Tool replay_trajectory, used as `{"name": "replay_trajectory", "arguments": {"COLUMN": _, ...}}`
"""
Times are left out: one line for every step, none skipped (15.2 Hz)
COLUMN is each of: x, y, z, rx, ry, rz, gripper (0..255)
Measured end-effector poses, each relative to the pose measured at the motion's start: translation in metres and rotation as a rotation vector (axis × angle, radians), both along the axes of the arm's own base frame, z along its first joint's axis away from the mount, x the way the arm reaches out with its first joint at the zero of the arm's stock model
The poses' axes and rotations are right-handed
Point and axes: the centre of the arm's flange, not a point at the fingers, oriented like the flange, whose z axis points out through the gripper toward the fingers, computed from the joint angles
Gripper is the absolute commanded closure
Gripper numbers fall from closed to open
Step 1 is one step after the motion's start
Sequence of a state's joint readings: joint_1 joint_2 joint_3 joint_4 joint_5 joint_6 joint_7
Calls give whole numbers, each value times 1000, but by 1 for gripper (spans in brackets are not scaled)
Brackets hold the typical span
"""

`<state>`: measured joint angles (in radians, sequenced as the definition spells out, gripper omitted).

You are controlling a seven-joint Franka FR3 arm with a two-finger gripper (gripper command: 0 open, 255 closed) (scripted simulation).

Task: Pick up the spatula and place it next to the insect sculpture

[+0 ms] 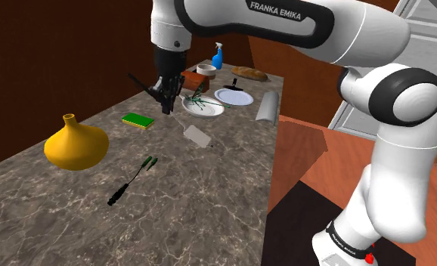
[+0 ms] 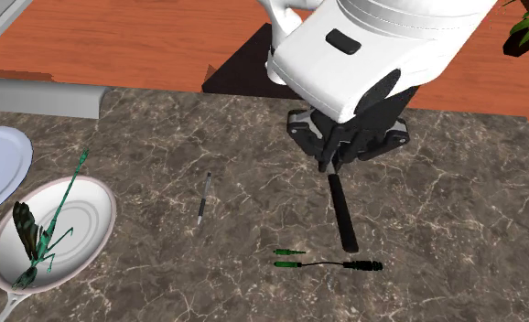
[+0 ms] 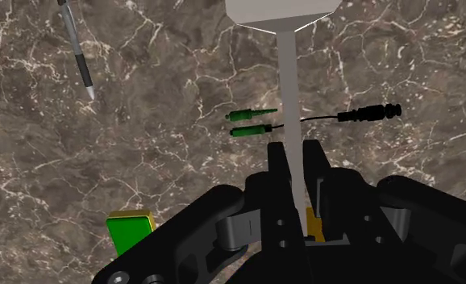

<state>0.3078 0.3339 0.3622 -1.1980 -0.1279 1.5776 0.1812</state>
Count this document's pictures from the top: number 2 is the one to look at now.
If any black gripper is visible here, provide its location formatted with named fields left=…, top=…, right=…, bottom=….
left=286, top=85, right=420, bottom=175

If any grey and black pen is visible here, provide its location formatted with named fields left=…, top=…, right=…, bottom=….
left=196, top=171, right=213, bottom=227

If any white pan with pink rim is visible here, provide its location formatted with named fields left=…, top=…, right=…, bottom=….
left=0, top=174, right=118, bottom=322

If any grey rounded block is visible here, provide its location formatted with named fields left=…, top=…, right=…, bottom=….
left=0, top=76, right=111, bottom=121

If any green insect figure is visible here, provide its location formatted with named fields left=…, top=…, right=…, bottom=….
left=11, top=148, right=91, bottom=292

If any black cable with green plug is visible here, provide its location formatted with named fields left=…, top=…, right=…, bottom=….
left=273, top=260, right=384, bottom=273

